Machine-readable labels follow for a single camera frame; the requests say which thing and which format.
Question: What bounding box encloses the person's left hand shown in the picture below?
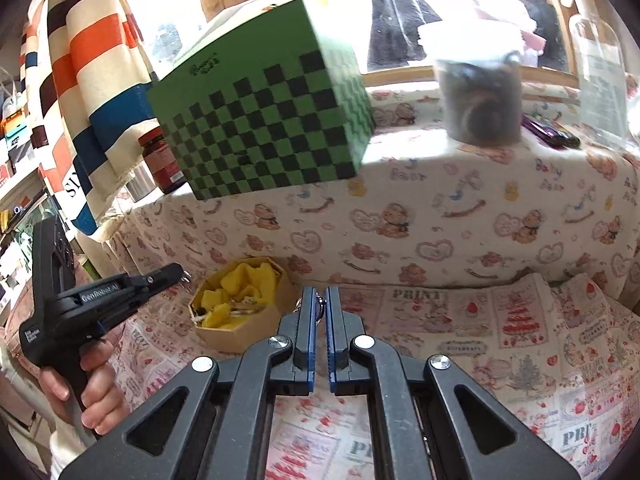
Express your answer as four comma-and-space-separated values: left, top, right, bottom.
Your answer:
40, 345, 128, 428

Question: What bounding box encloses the cluttered storage shelf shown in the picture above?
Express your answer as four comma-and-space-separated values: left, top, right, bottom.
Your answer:
0, 65, 56, 311

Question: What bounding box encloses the silver bangle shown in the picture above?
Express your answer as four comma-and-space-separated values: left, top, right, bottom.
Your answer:
297, 294, 327, 322

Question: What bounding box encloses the metal cup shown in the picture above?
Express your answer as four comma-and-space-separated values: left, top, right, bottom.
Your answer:
125, 162, 156, 203

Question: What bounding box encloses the teddy bear print cloth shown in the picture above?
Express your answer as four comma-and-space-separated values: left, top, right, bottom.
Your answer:
105, 80, 640, 306

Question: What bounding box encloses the yellow cloth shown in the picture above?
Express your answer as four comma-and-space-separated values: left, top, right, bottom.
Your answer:
197, 260, 281, 331

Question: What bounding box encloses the gold octagonal box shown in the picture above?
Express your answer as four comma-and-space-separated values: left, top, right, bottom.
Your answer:
187, 256, 296, 356

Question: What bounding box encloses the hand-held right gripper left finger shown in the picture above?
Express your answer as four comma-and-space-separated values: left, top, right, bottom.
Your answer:
60, 286, 317, 480

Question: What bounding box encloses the jar with white lid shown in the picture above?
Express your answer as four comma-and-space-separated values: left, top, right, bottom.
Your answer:
417, 20, 526, 147

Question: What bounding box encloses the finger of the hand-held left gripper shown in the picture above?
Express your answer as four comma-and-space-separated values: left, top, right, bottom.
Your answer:
95, 280, 178, 336
125, 262, 183, 293

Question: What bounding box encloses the clear spray bottle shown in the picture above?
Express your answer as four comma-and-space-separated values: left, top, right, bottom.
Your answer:
560, 0, 632, 151

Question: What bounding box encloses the striped curtain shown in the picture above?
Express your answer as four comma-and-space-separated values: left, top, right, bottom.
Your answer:
20, 0, 166, 241

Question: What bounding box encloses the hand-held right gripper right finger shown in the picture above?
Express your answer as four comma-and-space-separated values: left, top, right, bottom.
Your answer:
327, 285, 581, 480

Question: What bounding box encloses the dark pen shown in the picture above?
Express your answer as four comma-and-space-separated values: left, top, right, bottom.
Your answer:
521, 114, 581, 149

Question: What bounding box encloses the green checkered box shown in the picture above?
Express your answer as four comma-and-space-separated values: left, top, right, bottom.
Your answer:
146, 0, 375, 202

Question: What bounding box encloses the strawberry print cloth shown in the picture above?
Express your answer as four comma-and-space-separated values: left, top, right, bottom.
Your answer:
107, 272, 640, 480

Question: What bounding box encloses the red supplement bottle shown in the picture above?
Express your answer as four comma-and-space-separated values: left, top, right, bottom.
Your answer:
137, 127, 186, 196

